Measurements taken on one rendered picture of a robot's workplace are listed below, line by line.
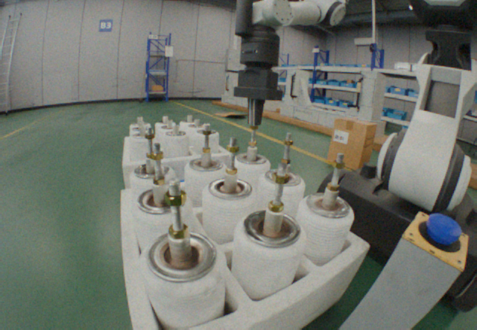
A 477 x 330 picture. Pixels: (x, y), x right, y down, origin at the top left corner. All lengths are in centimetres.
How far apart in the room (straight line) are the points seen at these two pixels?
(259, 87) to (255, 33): 12
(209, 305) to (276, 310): 8
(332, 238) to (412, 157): 21
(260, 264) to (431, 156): 34
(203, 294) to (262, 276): 9
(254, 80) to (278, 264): 35
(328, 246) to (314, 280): 6
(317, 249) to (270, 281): 10
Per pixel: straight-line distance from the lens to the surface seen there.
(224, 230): 34
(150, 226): 29
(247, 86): 46
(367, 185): 62
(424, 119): 48
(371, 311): 28
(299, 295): 30
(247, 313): 27
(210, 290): 21
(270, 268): 25
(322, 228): 32
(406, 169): 42
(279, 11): 46
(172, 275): 21
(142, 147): 69
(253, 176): 47
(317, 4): 67
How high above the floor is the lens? 42
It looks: 17 degrees down
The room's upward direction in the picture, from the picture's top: 4 degrees clockwise
